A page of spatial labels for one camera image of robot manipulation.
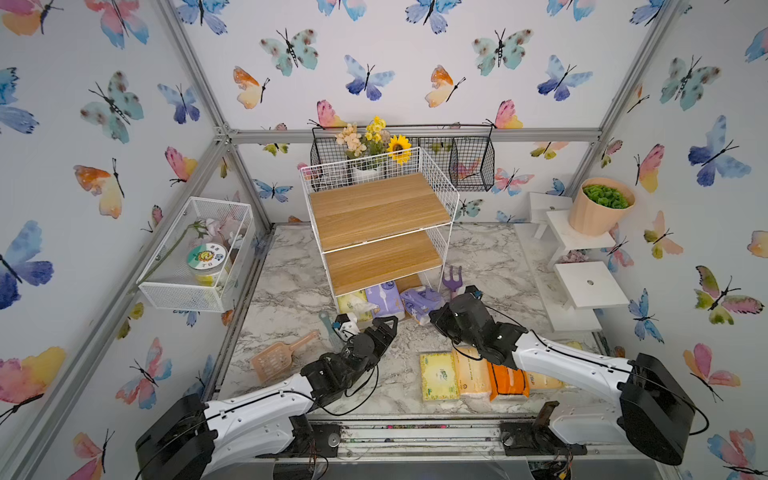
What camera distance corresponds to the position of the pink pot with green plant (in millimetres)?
792

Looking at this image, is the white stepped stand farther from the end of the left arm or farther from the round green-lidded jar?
the round green-lidded jar

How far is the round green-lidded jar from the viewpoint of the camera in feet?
2.14

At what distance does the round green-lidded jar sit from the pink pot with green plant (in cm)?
92

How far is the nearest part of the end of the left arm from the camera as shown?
606 millimetres
